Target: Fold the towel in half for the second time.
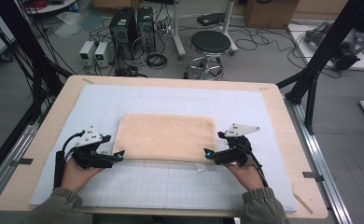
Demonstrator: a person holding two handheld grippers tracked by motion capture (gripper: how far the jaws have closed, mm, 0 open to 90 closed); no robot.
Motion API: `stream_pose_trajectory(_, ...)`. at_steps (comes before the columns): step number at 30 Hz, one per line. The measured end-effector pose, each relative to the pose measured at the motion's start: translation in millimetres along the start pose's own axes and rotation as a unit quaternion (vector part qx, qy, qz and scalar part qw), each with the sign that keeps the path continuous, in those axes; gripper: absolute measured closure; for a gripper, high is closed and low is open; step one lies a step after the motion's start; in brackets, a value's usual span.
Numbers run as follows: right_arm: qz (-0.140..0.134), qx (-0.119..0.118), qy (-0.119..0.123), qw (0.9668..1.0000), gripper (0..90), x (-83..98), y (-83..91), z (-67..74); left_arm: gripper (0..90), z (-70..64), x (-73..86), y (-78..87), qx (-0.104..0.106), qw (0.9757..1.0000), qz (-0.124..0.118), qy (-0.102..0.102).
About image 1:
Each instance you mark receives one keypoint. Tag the white floor board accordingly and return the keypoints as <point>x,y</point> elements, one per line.
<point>301,46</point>

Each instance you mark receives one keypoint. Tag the flat black device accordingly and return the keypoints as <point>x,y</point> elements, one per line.
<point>210,19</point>

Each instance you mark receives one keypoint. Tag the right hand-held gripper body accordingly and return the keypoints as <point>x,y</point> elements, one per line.
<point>236,155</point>

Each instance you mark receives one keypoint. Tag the clear plastic sheet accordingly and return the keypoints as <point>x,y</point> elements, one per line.
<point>69,23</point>

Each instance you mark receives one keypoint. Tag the white stand leg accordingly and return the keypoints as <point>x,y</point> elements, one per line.
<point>177,31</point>
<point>228,25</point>

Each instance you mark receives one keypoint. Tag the round white table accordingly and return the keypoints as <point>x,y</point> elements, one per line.
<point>52,6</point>

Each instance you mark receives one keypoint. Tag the aluminium rail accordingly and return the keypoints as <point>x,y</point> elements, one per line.
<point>6,168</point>
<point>320,161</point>

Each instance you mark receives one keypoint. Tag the large black computer tower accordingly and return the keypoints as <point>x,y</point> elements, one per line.
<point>122,28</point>

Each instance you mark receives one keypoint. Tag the slim black computer tower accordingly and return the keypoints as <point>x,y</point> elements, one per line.
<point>146,28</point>

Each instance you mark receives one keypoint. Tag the beige terry towel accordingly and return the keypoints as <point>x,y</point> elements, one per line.
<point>164,137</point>

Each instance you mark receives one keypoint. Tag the black round stool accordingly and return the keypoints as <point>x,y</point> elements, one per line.
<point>210,42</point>

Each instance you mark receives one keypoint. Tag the person's right hand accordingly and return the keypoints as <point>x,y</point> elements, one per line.
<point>248,179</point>

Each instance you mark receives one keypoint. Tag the cardboard box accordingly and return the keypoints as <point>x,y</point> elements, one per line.
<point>270,14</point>

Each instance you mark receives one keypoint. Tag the black frame stand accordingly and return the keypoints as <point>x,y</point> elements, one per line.
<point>323,49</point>

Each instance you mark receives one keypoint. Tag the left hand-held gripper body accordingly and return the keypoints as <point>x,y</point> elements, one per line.
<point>91,158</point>

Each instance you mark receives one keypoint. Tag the white power supply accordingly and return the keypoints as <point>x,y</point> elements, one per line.
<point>102,54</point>
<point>86,53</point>

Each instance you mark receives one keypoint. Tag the person's left hand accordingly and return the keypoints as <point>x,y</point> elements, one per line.
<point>76,179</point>

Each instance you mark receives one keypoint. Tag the grey machine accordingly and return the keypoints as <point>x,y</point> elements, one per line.
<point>348,56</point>

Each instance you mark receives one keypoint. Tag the white grid mat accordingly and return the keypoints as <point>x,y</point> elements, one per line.
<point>170,186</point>

